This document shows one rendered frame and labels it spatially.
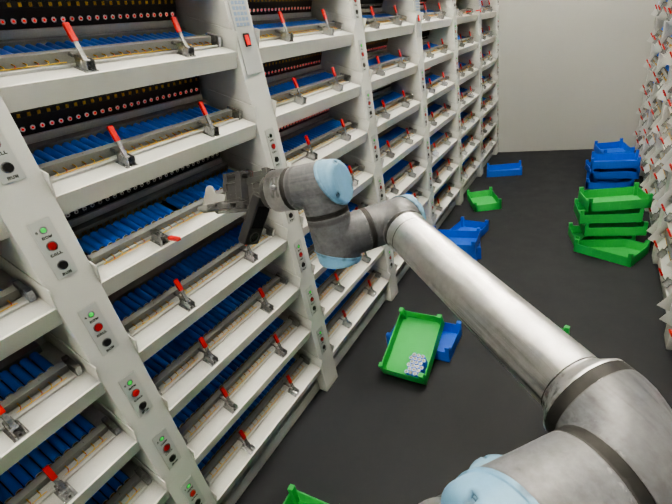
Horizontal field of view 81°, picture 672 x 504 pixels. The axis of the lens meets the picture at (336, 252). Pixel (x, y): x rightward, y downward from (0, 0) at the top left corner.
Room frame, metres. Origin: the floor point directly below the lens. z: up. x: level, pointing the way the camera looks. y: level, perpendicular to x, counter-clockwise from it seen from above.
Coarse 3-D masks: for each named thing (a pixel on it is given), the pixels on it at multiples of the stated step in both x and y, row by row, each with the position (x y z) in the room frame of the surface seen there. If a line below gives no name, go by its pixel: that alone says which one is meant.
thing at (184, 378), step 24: (240, 288) 1.23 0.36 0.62; (264, 288) 1.23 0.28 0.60; (288, 288) 1.27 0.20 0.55; (216, 312) 1.11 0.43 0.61; (240, 312) 1.12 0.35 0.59; (264, 312) 1.15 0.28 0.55; (192, 336) 1.02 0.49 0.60; (216, 336) 1.03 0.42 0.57; (240, 336) 1.04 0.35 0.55; (168, 360) 0.93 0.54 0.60; (192, 360) 0.94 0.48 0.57; (216, 360) 0.94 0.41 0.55; (168, 384) 0.86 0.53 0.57; (192, 384) 0.87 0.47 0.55; (168, 408) 0.78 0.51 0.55
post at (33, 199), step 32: (0, 96) 0.79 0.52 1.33; (0, 128) 0.77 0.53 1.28; (32, 160) 0.78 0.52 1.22; (0, 192) 0.73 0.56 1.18; (32, 192) 0.76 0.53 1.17; (64, 224) 0.78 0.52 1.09; (32, 256) 0.72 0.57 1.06; (64, 288) 0.73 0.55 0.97; (96, 288) 0.78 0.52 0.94; (64, 320) 0.71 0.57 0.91; (96, 352) 0.73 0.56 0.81; (128, 352) 0.77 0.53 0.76; (128, 416) 0.72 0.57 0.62; (160, 416) 0.77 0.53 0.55
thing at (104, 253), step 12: (216, 192) 1.16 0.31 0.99; (192, 204) 1.08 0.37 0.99; (168, 216) 1.02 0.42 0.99; (180, 216) 1.03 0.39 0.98; (144, 228) 0.96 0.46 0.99; (156, 228) 0.97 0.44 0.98; (120, 240) 0.90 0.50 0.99; (132, 240) 0.91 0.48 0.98; (144, 240) 0.93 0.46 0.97; (96, 252) 0.85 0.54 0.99; (108, 252) 0.86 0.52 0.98
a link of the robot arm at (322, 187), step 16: (320, 160) 0.76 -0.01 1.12; (336, 160) 0.75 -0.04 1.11; (288, 176) 0.76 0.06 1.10; (304, 176) 0.74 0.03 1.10; (320, 176) 0.72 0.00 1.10; (336, 176) 0.73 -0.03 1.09; (288, 192) 0.75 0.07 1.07; (304, 192) 0.73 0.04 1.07; (320, 192) 0.71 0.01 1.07; (336, 192) 0.71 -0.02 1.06; (352, 192) 0.75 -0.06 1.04; (304, 208) 0.74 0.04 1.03; (320, 208) 0.72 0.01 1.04; (336, 208) 0.72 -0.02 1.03
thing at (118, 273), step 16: (240, 160) 1.34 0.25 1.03; (176, 176) 1.20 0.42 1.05; (144, 192) 1.10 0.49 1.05; (112, 208) 1.02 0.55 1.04; (112, 224) 1.00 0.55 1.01; (192, 224) 1.03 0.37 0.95; (208, 224) 1.04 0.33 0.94; (224, 224) 1.10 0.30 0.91; (192, 240) 1.00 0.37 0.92; (128, 256) 0.88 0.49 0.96; (144, 256) 0.88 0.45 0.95; (160, 256) 0.92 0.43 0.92; (96, 272) 0.78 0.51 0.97; (112, 272) 0.82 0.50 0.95; (128, 272) 0.84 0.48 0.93; (144, 272) 0.88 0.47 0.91; (112, 288) 0.81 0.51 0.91
